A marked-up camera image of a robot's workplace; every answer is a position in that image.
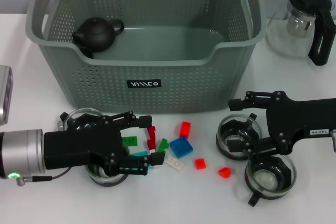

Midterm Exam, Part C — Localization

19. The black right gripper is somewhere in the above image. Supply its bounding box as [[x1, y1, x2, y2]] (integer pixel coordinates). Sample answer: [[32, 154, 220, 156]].
[[226, 90, 336, 161]]

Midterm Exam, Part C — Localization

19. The green small brick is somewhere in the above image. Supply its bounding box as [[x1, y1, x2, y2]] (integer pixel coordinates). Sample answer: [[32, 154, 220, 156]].
[[156, 138, 170, 154]]

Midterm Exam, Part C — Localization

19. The left gripper cable with connector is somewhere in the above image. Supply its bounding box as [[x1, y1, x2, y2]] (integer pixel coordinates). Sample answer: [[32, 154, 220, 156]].
[[15, 166, 73, 187]]

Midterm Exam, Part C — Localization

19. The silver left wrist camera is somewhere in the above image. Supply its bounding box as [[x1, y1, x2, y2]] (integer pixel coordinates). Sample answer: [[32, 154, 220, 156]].
[[0, 64, 14, 126]]

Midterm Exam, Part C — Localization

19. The dark red angled brick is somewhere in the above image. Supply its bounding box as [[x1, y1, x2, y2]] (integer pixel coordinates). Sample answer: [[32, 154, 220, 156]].
[[146, 125, 158, 151]]

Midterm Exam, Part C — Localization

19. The black clay teapot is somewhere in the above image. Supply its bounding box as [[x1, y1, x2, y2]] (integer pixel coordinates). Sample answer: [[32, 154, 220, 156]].
[[71, 17, 125, 53]]

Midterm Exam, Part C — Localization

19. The grey perforated storage bin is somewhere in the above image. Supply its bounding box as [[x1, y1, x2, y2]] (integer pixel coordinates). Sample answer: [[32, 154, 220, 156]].
[[25, 0, 266, 114]]

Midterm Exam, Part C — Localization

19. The white two-stud brick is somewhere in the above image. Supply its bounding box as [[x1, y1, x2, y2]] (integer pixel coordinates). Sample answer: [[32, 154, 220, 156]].
[[164, 155, 185, 173]]

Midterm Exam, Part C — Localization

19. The glass teapot with black lid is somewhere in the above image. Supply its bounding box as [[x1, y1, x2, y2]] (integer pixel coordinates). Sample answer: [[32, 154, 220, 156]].
[[265, 0, 336, 67]]

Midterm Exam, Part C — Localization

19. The red tall brick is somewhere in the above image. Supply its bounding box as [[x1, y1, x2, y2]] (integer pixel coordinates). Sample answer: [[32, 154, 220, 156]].
[[179, 121, 191, 138]]

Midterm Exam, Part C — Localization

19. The green flat two-stud brick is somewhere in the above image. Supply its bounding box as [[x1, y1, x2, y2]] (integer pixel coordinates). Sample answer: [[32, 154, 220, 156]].
[[122, 136, 138, 146]]

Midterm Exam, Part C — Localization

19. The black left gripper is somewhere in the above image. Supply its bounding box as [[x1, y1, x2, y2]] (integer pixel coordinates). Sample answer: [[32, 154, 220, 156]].
[[43, 110, 165, 176]]

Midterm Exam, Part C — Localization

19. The glass teacup with black holder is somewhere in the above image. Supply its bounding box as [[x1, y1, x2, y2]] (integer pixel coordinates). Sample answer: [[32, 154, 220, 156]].
[[216, 113, 263, 161], [59, 107, 106, 133], [85, 142, 131, 188], [244, 154, 297, 207]]

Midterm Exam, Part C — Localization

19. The blue square brick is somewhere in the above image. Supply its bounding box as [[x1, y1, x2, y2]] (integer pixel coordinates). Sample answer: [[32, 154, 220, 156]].
[[169, 137, 194, 159]]

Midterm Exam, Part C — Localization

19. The cyan square brick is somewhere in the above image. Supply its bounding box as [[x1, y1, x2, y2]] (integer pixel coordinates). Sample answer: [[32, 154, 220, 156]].
[[130, 150, 154, 174]]

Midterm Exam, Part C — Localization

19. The red small rounded brick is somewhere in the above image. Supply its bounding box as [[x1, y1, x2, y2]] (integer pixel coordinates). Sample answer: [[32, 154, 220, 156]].
[[218, 167, 232, 179]]

